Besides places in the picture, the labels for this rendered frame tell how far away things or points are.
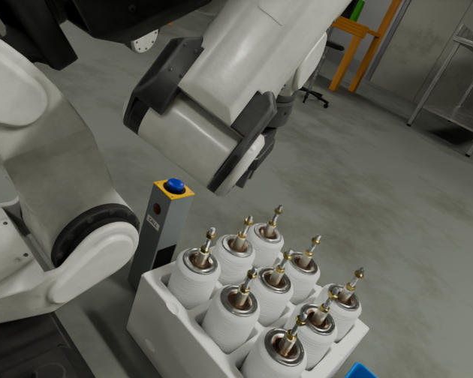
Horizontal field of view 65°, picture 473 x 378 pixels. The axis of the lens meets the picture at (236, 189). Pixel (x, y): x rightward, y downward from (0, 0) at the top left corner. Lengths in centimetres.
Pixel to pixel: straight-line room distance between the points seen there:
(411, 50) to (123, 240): 677
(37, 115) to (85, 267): 25
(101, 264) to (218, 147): 33
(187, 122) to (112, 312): 71
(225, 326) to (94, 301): 39
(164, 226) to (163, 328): 22
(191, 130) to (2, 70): 18
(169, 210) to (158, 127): 51
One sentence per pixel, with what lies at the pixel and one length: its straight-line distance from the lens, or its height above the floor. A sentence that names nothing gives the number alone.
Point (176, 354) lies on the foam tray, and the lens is 83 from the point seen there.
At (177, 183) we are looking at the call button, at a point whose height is 33.
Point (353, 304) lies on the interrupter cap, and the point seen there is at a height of 25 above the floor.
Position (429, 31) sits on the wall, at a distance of 712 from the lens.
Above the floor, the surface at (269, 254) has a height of 22.
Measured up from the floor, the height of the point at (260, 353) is 24.
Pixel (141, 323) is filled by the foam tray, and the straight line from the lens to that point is 90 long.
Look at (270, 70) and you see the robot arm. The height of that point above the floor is 71.
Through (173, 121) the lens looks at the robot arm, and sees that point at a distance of 36.
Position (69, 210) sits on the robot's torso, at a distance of 58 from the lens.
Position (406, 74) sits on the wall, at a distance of 713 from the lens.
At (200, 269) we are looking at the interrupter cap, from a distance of 77.
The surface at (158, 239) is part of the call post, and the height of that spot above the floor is 19.
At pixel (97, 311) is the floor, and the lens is 99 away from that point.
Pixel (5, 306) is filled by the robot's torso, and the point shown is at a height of 28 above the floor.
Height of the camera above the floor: 76
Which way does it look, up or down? 28 degrees down
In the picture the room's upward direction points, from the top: 22 degrees clockwise
